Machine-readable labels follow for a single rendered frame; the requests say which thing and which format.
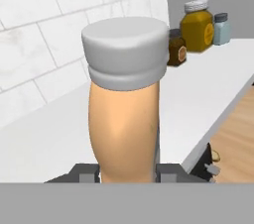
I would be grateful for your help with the small brown jar black lid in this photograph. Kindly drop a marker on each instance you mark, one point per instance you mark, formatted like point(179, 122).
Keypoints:
point(176, 49)

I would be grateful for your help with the pale blue jar grey lid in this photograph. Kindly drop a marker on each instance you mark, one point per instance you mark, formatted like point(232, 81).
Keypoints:
point(221, 29)

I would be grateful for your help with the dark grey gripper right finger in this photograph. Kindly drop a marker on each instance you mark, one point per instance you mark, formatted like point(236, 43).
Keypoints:
point(172, 171)

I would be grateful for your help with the yellow jar with white lid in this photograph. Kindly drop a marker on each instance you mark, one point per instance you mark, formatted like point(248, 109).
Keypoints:
point(197, 26)

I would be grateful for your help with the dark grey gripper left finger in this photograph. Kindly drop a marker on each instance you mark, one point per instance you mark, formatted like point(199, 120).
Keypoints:
point(85, 172)

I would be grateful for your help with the beige shaker with grey cap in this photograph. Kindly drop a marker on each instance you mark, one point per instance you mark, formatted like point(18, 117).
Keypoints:
point(125, 95)

